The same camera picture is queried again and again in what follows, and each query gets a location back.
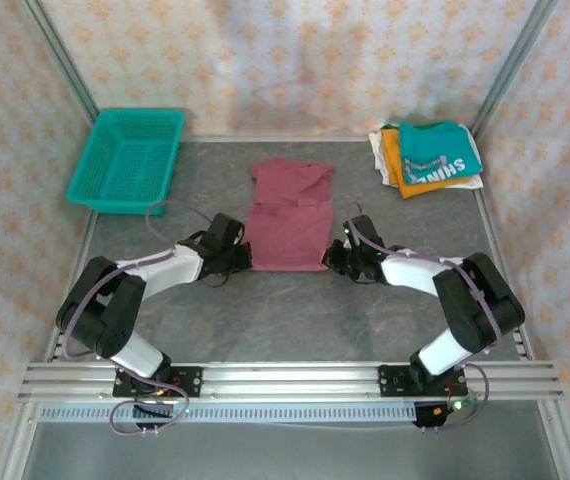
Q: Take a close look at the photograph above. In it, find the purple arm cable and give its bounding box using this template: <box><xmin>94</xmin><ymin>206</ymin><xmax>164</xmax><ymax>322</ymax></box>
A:
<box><xmin>347</xmin><ymin>201</ymin><xmax>506</xmax><ymax>432</ymax></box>
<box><xmin>59</xmin><ymin>199</ymin><xmax>216</xmax><ymax>436</ymax></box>

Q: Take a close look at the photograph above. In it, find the white folded t-shirt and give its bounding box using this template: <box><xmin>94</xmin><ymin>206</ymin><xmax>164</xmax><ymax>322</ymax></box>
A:
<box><xmin>368</xmin><ymin>127</ymin><xmax>485</xmax><ymax>191</ymax></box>

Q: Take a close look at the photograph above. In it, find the aluminium table edge rail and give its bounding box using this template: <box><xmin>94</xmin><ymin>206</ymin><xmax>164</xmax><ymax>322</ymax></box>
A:
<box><xmin>179</xmin><ymin>133</ymin><xmax>474</xmax><ymax>144</ymax></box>

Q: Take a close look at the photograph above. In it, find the teal plastic basket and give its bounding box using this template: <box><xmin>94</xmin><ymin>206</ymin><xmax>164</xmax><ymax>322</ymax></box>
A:
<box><xmin>67</xmin><ymin>107</ymin><xmax>185</xmax><ymax>217</ymax></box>

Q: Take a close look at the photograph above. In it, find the thin black gripper wire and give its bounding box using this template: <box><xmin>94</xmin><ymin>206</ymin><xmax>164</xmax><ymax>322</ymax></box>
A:
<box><xmin>197</xmin><ymin>268</ymin><xmax>234</xmax><ymax>290</ymax></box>

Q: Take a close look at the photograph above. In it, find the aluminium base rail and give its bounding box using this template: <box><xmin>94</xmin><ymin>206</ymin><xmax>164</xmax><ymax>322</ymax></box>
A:
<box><xmin>17</xmin><ymin>360</ymin><xmax>564</xmax><ymax>404</ymax></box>

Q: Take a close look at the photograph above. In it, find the teal printed folded t-shirt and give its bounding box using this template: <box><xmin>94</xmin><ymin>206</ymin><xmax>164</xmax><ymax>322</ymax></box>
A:
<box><xmin>397</xmin><ymin>121</ymin><xmax>484</xmax><ymax>186</ymax></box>

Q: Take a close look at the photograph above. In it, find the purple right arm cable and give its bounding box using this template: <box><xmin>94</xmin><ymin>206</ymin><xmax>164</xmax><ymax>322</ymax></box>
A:
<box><xmin>347</xmin><ymin>201</ymin><xmax>506</xmax><ymax>432</ymax></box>

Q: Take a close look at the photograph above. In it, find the aluminium frame post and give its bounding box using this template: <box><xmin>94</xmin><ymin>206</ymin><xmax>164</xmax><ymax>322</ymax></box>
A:
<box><xmin>470</xmin><ymin>0</ymin><xmax>559</xmax><ymax>136</ymax></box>
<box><xmin>19</xmin><ymin>0</ymin><xmax>100</xmax><ymax>124</ymax></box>

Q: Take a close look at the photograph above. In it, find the black electronics mount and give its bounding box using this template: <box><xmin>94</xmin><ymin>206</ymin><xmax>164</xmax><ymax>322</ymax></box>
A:
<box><xmin>132</xmin><ymin>402</ymin><xmax>175</xmax><ymax>432</ymax></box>
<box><xmin>412</xmin><ymin>398</ymin><xmax>466</xmax><ymax>432</ymax></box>

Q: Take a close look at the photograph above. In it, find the maroon t-shirt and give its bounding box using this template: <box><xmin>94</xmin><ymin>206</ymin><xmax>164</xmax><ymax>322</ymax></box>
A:
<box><xmin>245</xmin><ymin>156</ymin><xmax>337</xmax><ymax>274</ymax></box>

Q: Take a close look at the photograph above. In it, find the aluminium frame leg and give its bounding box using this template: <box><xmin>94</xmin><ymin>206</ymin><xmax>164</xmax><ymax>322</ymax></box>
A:
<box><xmin>0</xmin><ymin>399</ymin><xmax>41</xmax><ymax>480</ymax></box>
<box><xmin>539</xmin><ymin>399</ymin><xmax>570</xmax><ymax>480</ymax></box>

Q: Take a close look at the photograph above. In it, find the white slotted cable duct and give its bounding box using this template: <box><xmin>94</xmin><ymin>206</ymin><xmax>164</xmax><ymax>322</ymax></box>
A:
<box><xmin>38</xmin><ymin>403</ymin><xmax>419</xmax><ymax>425</ymax></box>

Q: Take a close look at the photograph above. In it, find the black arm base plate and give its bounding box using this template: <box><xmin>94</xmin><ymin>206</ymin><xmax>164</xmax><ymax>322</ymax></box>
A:
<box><xmin>113</xmin><ymin>366</ymin><xmax>204</xmax><ymax>400</ymax></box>
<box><xmin>377</xmin><ymin>364</ymin><xmax>466</xmax><ymax>400</ymax></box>

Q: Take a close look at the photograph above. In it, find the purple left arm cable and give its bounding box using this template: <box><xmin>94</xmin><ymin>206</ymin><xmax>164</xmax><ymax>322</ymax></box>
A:
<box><xmin>59</xmin><ymin>199</ymin><xmax>216</xmax><ymax>436</ymax></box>

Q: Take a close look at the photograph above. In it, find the orange folded t-shirt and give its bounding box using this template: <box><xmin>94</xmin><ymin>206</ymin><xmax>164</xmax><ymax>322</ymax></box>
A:
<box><xmin>381</xmin><ymin>128</ymin><xmax>461</xmax><ymax>200</ymax></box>

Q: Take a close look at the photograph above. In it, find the aluminium table side rail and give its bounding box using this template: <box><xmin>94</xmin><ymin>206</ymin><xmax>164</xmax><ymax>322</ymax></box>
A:
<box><xmin>472</xmin><ymin>187</ymin><xmax>536</xmax><ymax>362</ymax></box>
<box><xmin>44</xmin><ymin>209</ymin><xmax>99</xmax><ymax>362</ymax></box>

